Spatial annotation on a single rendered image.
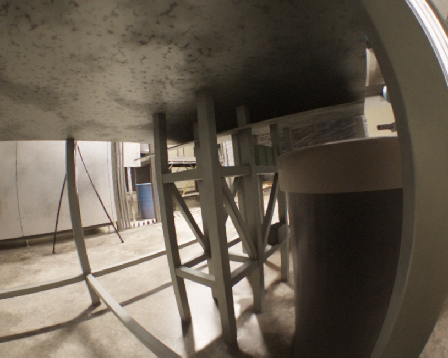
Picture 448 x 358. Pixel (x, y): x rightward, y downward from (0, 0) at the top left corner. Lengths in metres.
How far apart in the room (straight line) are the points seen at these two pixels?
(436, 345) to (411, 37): 0.78
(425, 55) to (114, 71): 0.49
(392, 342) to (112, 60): 0.55
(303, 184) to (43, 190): 2.52
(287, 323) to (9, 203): 2.63
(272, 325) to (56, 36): 0.98
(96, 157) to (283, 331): 2.59
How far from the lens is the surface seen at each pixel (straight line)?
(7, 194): 2.63
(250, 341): 0.76
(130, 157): 3.26
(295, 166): 0.36
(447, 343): 0.84
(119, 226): 2.81
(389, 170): 0.31
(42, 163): 2.62
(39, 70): 0.49
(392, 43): 0.16
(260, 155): 0.76
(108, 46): 0.41
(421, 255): 0.15
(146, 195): 3.51
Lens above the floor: 0.55
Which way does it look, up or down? level
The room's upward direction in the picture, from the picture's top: 6 degrees counter-clockwise
